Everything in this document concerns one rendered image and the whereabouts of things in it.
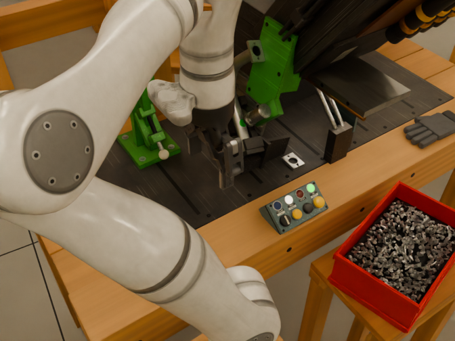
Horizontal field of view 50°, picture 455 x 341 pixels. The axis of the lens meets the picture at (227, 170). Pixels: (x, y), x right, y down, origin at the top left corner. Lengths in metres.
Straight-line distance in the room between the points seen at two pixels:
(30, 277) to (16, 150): 2.03
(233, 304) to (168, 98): 0.27
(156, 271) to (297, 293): 1.71
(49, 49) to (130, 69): 3.41
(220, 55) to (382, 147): 0.93
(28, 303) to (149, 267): 1.82
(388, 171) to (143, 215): 1.01
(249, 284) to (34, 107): 0.42
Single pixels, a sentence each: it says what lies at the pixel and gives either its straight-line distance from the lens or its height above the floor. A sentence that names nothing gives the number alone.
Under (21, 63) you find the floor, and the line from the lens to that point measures 3.73.
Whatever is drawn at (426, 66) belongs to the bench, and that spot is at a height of 0.88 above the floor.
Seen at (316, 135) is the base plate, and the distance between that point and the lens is 1.47.
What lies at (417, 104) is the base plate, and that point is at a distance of 1.68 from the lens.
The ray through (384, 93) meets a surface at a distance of 1.28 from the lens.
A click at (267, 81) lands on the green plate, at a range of 1.25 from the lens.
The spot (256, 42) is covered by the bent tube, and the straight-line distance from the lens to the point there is 1.25.
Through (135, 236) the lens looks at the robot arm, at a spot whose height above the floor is 1.47.
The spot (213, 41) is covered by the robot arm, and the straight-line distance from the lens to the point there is 0.60.
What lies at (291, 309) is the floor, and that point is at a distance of 2.13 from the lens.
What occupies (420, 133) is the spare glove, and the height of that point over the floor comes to 0.92.
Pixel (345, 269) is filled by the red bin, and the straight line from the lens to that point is 1.18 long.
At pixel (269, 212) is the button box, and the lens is 1.19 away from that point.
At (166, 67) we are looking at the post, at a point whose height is 1.04.
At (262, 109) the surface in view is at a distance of 1.23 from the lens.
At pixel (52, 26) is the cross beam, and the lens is 1.40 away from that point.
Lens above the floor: 1.84
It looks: 44 degrees down
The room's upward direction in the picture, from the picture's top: straight up
